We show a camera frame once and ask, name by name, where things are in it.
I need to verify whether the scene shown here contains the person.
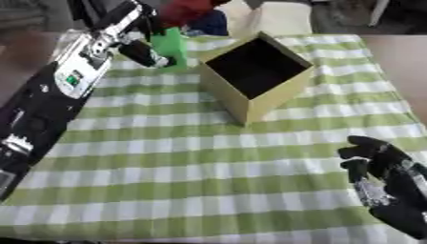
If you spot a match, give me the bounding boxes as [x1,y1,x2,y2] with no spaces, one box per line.
[156,0,234,37]

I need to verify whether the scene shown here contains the green rectangular block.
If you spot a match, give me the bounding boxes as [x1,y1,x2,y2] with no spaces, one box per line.
[147,26,193,73]

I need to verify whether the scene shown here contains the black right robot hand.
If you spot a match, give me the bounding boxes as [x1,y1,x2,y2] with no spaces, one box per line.
[335,134,427,240]

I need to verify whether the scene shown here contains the tan cardboard box black inside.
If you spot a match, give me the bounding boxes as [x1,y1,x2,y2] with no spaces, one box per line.
[196,30,317,129]

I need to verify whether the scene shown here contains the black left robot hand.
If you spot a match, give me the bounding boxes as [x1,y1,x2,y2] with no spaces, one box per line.
[90,0,179,69]

